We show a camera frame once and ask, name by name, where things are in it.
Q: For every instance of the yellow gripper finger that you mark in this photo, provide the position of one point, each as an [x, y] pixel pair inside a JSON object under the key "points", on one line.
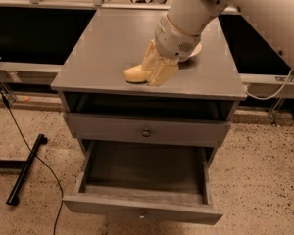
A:
{"points": [[162, 69], [150, 56]]}

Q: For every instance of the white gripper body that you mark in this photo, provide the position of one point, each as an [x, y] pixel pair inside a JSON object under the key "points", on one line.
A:
{"points": [[173, 40]]}

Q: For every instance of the yellow sponge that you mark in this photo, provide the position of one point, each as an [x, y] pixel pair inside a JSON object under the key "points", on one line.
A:
{"points": [[136, 75]]}

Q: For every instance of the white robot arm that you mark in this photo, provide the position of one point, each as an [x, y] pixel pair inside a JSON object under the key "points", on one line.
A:
{"points": [[272, 19]]}

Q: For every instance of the grey wooden drawer cabinet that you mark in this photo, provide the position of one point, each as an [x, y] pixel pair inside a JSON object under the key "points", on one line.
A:
{"points": [[207, 87]]}

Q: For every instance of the closed upper grey drawer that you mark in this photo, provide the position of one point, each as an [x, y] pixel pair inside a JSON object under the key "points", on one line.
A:
{"points": [[183, 132]]}

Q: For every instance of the open lower grey drawer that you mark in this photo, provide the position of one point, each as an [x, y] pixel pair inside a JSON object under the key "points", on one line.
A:
{"points": [[148, 181]]}

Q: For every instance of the white paper bowl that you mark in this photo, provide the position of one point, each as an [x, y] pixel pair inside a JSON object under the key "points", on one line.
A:
{"points": [[194, 50]]}

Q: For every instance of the black metal stand leg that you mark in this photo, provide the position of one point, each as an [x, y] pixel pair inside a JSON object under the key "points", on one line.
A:
{"points": [[23, 166]]}

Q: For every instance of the grey metal rail frame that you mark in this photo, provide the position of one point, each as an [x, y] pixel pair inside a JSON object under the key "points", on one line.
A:
{"points": [[22, 73]]}

